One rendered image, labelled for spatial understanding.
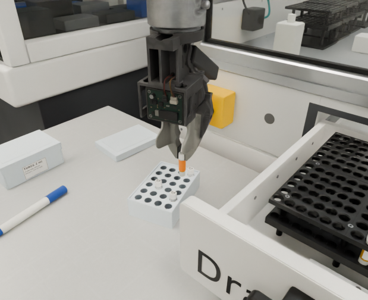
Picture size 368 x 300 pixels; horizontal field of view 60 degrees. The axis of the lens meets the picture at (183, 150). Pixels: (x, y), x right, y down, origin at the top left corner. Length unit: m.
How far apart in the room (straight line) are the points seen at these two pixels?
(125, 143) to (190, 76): 0.34
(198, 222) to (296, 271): 0.11
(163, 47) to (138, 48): 0.73
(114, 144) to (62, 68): 0.32
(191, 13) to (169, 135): 0.20
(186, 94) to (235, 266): 0.21
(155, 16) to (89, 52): 0.62
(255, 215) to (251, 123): 0.25
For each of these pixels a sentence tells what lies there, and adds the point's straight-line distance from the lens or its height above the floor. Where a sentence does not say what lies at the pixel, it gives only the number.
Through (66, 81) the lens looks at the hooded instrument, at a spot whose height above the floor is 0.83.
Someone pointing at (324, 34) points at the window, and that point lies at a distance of 0.59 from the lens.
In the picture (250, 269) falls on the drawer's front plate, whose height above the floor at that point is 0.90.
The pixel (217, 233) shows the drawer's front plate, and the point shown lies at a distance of 0.33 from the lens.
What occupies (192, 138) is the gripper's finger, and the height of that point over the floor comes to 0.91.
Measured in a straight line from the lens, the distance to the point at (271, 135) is 0.66.
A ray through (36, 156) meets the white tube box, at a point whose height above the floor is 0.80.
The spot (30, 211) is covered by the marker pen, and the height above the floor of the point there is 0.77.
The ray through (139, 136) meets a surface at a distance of 0.77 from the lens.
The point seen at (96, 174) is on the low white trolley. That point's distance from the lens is 0.68.
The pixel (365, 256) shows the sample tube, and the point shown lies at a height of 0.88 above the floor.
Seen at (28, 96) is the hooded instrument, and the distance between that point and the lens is 0.95.
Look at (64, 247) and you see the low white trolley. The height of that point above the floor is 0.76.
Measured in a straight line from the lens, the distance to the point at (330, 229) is 0.39.
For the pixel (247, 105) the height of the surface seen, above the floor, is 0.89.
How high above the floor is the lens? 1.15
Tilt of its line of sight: 32 degrees down
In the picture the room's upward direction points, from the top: straight up
